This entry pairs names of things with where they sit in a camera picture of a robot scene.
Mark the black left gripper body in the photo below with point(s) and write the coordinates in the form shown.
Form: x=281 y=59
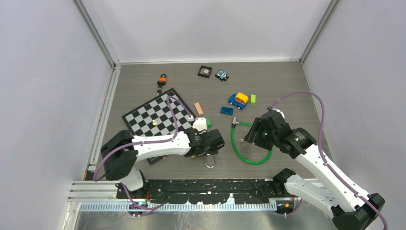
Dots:
x=210 y=151

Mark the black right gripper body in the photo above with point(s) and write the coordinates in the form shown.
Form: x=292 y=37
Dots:
x=263 y=138

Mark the brass padlock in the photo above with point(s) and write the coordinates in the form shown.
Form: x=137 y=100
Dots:
x=209 y=161

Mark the silver lock keys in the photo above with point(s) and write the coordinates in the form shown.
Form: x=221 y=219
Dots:
x=242 y=141

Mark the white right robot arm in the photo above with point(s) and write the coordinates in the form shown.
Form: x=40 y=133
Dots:
x=348 y=205

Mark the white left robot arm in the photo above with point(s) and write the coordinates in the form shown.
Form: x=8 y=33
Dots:
x=123 y=151

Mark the green toy brick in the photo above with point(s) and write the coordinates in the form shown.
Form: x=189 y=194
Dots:
x=208 y=123

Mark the small wooden block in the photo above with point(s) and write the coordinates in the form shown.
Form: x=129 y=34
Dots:
x=198 y=109

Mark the blue toy brick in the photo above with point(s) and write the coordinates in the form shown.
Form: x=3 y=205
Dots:
x=226 y=110

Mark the lime green block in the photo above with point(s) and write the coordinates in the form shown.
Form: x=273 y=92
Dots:
x=253 y=99

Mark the blue yellow toy car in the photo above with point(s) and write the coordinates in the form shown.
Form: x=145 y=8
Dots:
x=239 y=100

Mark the black white chessboard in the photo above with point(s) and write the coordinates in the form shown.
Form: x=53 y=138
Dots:
x=139 y=120

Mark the blue owl toy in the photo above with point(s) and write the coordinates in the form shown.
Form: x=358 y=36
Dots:
x=221 y=75

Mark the black square box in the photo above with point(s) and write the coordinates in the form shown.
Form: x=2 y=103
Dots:
x=205 y=71

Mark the orange black padlock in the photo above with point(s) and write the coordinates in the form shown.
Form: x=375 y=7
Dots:
x=162 y=80

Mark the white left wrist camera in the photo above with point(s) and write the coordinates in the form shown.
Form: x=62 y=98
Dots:
x=200 y=124

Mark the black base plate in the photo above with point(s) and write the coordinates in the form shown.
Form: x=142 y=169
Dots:
x=208 y=191

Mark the aluminium frame rail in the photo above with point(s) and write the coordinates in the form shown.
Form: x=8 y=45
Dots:
x=83 y=190

